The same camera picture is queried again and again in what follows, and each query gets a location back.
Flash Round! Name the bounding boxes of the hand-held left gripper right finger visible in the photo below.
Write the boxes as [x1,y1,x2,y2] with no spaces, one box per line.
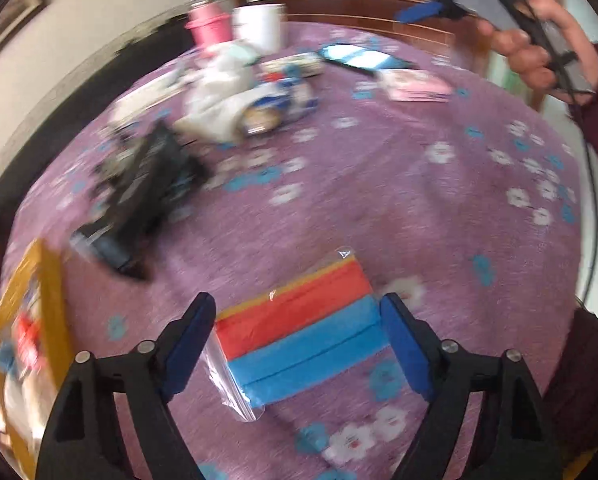
[379,292,562,480]

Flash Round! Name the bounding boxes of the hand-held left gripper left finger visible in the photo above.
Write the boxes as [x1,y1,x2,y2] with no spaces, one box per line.
[35,292,217,480]

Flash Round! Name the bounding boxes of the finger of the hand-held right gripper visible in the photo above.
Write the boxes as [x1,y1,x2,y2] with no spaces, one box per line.
[398,1,447,25]

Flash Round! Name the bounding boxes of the small bag of coloured felt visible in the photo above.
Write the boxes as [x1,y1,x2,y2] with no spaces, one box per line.
[201,246,395,423]

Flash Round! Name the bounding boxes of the yellow cardboard box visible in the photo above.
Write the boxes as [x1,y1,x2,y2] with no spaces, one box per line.
[0,237,76,478]

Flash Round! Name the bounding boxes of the person's right hand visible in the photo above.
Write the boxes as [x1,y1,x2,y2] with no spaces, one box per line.
[476,0,598,107]

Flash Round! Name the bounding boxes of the brown wooden cabinet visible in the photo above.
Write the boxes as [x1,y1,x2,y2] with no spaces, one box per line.
[245,0,484,48]

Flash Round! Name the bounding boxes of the pink tissue pack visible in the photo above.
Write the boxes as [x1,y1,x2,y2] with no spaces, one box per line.
[379,68,454,104]

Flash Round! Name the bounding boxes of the dark smartphone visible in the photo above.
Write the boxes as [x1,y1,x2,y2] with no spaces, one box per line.
[318,43,421,75]

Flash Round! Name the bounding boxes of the black packet with white print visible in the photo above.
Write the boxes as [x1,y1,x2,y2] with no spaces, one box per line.
[70,220,152,282]
[104,124,212,241]

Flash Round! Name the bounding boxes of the purple floral tablecloth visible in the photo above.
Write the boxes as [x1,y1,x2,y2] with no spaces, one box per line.
[2,20,597,480]

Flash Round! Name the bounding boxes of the white plastic tub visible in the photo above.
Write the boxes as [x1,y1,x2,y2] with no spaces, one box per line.
[231,3,288,55]

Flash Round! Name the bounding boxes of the blue floral tissue pack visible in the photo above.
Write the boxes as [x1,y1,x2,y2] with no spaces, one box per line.
[239,77,319,137]

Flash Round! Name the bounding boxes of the person's maroon garment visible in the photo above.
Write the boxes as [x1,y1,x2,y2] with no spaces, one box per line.
[541,305,598,466]

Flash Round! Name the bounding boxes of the pink bottle with knitted sleeve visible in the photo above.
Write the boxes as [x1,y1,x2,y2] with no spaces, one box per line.
[185,0,232,50]

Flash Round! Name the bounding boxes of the white packaged wipes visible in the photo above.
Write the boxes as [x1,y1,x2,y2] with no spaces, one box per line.
[174,42,260,145]

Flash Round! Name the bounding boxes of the white booklet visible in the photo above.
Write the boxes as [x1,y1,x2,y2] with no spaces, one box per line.
[106,67,200,126]

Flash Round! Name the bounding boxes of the black sofa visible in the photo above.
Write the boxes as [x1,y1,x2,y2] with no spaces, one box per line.
[0,12,195,233]

